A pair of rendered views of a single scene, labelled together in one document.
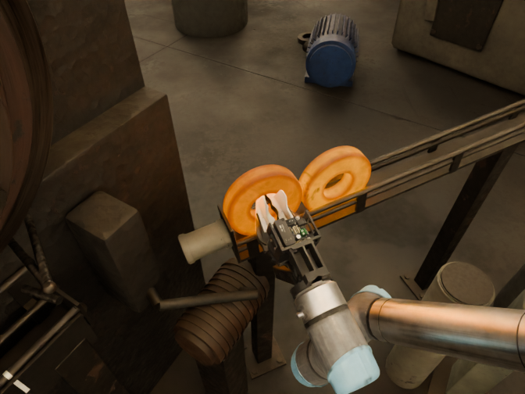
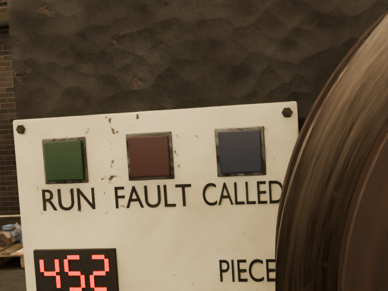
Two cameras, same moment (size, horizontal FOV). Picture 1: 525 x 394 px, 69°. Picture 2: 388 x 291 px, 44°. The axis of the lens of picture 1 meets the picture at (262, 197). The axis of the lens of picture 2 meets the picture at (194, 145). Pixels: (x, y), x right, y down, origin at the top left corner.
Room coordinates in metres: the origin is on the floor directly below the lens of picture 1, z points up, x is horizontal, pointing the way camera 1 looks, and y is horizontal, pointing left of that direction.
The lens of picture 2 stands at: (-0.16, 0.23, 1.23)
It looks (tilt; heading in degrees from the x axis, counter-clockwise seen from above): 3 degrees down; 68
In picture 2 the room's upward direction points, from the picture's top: 4 degrees counter-clockwise
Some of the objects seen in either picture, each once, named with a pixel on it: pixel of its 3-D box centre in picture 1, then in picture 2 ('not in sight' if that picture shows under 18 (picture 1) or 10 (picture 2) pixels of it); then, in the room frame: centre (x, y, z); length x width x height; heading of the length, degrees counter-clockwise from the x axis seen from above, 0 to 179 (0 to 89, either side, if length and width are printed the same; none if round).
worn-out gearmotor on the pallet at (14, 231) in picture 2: not in sight; (16, 232); (-0.10, 5.13, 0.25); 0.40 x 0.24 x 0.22; 59
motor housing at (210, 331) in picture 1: (229, 345); not in sight; (0.41, 0.09, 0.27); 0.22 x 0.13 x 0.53; 149
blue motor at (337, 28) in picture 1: (333, 48); not in sight; (2.34, -0.44, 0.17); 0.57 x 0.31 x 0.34; 169
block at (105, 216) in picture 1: (119, 255); not in sight; (0.41, 0.26, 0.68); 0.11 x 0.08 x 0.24; 59
